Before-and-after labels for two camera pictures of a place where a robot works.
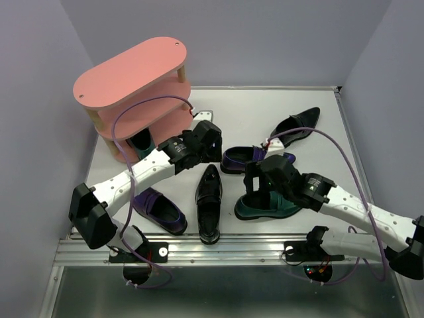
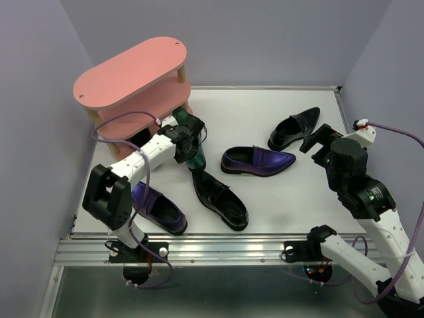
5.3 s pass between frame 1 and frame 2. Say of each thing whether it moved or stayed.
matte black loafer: stayed
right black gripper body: moved
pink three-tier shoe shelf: stayed
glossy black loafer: moved
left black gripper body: moved
